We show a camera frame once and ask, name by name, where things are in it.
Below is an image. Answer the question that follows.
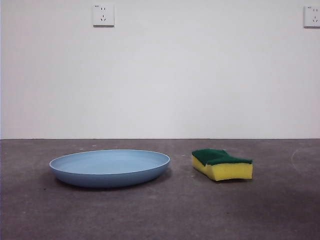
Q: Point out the blue round plate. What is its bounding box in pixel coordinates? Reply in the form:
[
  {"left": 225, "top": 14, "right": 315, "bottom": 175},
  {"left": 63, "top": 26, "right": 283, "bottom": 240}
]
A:
[{"left": 49, "top": 149, "right": 172, "bottom": 189}]

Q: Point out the yellow sponge with green pad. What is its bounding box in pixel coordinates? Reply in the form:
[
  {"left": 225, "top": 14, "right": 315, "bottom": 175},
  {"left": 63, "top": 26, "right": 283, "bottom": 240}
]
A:
[{"left": 191, "top": 148, "right": 253, "bottom": 182}]

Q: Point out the white wall socket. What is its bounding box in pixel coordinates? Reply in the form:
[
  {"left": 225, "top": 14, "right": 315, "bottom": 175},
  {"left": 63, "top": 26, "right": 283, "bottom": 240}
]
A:
[
  {"left": 303, "top": 5, "right": 320, "bottom": 29},
  {"left": 92, "top": 3, "right": 116, "bottom": 28}
]

